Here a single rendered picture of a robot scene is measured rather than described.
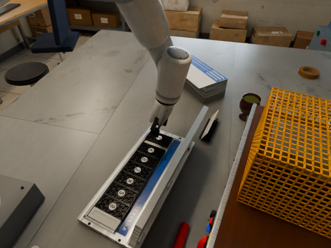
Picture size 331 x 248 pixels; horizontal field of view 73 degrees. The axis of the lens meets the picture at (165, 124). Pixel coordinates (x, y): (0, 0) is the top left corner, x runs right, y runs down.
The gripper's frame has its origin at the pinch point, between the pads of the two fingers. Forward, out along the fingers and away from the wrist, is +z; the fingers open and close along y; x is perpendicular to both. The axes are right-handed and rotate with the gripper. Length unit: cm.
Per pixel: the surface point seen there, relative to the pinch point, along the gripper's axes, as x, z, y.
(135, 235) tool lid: 12.5, -8.2, 39.0
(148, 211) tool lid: 12.8, -14.7, 35.3
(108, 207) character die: 0.4, 6.5, 32.4
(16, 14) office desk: -230, 74, -116
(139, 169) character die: 1.8, 5.6, 16.3
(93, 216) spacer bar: -1.6, 6.3, 36.5
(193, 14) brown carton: -75, 65, -279
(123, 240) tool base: 9.6, 5.3, 38.1
